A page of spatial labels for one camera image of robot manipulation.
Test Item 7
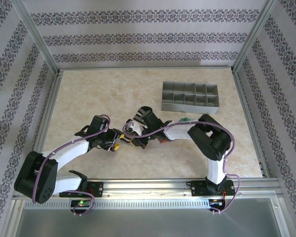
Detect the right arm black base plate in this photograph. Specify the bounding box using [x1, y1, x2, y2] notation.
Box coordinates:
[190, 180, 235, 198]

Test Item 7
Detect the aluminium frame back rail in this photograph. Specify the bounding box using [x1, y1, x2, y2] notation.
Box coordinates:
[58, 64, 235, 72]

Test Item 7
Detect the aluminium frame post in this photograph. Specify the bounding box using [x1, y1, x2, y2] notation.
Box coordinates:
[231, 0, 283, 72]
[13, 0, 61, 75]

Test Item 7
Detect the grey sock green orange trim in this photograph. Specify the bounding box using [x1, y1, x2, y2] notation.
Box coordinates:
[161, 117, 197, 144]

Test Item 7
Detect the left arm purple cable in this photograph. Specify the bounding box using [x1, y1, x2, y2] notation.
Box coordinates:
[32, 114, 114, 217]

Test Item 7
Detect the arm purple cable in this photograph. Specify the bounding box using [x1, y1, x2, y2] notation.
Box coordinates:
[32, 114, 114, 217]
[122, 119, 243, 215]

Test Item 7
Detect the slotted grey cable duct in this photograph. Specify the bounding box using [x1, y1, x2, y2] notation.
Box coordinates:
[23, 199, 211, 210]

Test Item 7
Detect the aluminium frame side rail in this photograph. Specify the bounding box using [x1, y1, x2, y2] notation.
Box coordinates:
[233, 68, 271, 179]
[34, 70, 64, 158]

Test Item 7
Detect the controller board with green light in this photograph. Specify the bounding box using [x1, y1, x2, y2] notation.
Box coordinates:
[69, 199, 92, 213]

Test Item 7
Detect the grey metal panel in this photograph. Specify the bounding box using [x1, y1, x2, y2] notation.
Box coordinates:
[8, 197, 288, 237]

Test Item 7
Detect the small black controller board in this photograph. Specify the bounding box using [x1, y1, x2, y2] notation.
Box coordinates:
[209, 198, 228, 211]

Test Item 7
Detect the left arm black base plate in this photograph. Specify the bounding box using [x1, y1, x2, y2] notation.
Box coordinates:
[59, 181, 104, 198]

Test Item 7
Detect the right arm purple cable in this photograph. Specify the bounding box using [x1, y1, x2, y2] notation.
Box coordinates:
[122, 119, 243, 215]

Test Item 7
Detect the grey compartment organizer tray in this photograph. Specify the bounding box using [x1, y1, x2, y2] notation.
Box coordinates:
[161, 80, 220, 116]

